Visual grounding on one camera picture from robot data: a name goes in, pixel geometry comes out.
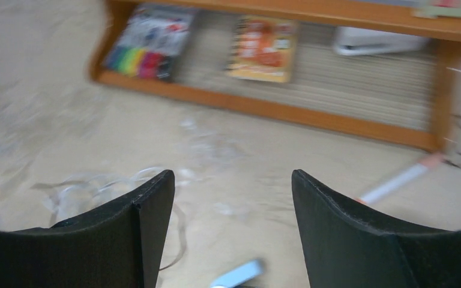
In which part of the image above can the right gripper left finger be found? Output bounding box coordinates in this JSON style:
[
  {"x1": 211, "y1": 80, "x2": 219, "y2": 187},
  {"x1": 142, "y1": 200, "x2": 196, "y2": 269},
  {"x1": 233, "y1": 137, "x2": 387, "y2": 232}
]
[{"x1": 0, "y1": 170, "x2": 175, "y2": 287}]

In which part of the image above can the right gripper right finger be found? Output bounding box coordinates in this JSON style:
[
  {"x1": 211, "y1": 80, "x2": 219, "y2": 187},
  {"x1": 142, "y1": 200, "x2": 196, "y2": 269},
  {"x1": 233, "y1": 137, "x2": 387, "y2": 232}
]
[{"x1": 292, "y1": 170, "x2": 461, "y2": 287}]

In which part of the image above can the white cable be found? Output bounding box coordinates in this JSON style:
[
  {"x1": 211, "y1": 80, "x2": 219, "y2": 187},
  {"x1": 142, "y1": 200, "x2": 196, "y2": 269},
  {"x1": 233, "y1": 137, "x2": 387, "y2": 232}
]
[{"x1": 31, "y1": 119, "x2": 247, "y2": 271}]

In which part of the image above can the white orange pen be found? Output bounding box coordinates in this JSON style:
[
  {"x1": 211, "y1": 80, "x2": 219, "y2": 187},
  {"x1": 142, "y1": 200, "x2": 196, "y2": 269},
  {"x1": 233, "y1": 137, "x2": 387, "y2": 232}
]
[{"x1": 356, "y1": 152, "x2": 444, "y2": 205}]

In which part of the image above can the wooden shelf rack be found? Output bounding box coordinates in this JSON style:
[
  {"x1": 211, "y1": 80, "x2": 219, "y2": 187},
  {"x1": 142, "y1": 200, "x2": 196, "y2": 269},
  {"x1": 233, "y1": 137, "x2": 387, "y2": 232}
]
[{"x1": 88, "y1": 1, "x2": 461, "y2": 151}]

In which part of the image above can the marker pen pack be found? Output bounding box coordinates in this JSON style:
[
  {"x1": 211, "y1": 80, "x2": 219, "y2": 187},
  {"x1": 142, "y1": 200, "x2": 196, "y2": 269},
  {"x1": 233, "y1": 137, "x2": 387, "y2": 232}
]
[{"x1": 103, "y1": 4, "x2": 199, "y2": 82}]

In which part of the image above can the orange snack packet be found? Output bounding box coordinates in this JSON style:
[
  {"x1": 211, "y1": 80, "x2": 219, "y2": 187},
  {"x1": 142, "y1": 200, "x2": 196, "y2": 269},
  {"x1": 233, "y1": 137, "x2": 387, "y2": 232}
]
[{"x1": 225, "y1": 14, "x2": 300, "y2": 83}]

